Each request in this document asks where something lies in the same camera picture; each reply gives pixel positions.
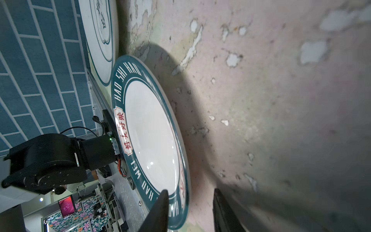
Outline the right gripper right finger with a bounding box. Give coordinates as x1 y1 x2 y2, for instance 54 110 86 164
213 188 245 232

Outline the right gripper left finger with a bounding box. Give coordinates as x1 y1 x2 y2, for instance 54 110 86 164
138 189 169 232

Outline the green rim plate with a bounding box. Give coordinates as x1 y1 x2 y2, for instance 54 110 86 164
111 55 191 230

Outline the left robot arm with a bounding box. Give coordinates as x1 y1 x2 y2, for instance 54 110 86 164
2 133 119 194

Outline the pink screen monitor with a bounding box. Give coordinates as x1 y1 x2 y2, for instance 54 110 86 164
58 195 76 218

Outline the white plate grey flower outline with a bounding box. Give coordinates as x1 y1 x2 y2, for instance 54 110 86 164
78 0 119 86

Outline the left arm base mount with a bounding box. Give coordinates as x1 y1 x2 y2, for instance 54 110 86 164
92 109 136 190

